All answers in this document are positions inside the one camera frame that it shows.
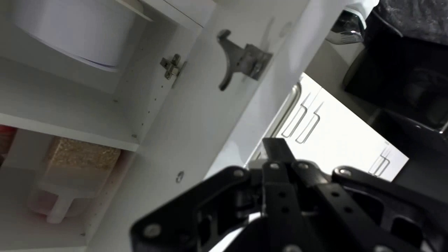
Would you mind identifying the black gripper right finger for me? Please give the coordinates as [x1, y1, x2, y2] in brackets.
[292, 161, 448, 252]

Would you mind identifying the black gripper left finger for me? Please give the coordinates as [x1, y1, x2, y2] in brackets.
[131, 166, 262, 252]

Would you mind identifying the white cabinet door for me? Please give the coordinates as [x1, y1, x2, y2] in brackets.
[86, 0, 349, 252]
[264, 74, 409, 182]

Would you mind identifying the white closed cabinet door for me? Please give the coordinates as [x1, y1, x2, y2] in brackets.
[264, 74, 409, 182]

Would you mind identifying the metal cabinet hinge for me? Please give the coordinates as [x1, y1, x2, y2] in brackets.
[218, 29, 274, 91]

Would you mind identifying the white kitchen cabinet body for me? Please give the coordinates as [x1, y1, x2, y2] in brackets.
[0, 0, 216, 252]

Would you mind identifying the clear container with lid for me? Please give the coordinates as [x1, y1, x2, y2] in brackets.
[29, 137, 121, 224]

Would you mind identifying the white bowl on shelf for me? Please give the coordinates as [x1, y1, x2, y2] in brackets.
[13, 0, 152, 71]

